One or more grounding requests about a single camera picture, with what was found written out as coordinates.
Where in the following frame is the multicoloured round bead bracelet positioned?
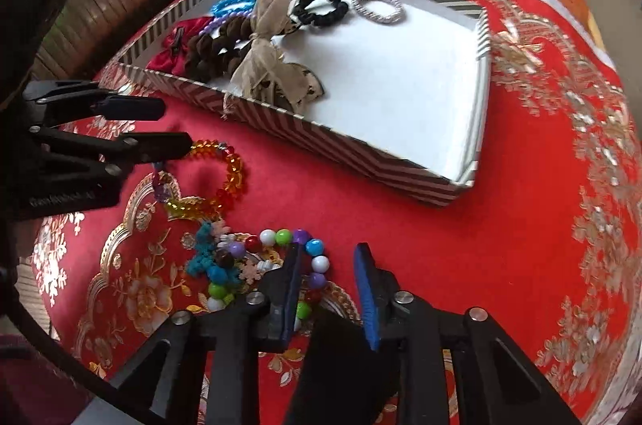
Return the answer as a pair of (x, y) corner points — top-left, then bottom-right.
(205, 228), (333, 321)

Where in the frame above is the pale snowflake hair clip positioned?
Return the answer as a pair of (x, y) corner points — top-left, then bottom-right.
(239, 261), (264, 286)

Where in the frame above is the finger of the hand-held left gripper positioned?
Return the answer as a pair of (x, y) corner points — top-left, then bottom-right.
(36, 81), (167, 123)
(29, 126), (195, 178)

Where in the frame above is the blue knitted hair tie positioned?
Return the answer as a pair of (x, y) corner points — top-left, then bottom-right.
(183, 222), (242, 291)

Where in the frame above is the silver hair tie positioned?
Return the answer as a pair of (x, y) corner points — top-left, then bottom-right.
(351, 0), (405, 26)

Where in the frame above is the black scrunchie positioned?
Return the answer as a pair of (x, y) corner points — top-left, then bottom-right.
(291, 0), (350, 35)

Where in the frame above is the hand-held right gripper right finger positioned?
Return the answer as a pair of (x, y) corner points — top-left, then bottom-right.
(354, 243), (579, 425)

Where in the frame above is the brown scrunchie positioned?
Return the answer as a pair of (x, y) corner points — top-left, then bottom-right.
(183, 18), (255, 85)

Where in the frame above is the striped cardboard tray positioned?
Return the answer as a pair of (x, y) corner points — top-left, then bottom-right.
(118, 0), (493, 208)

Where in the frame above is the red gold floral tablecloth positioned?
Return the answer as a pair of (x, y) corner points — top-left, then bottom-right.
(30, 0), (642, 425)

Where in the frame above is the dark red hair bow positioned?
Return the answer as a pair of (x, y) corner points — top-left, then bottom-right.
(147, 17), (215, 75)

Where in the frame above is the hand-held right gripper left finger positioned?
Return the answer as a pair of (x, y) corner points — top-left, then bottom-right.
(108, 246), (305, 425)

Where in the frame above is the blue bead bracelet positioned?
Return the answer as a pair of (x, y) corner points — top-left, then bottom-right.
(211, 0), (260, 19)

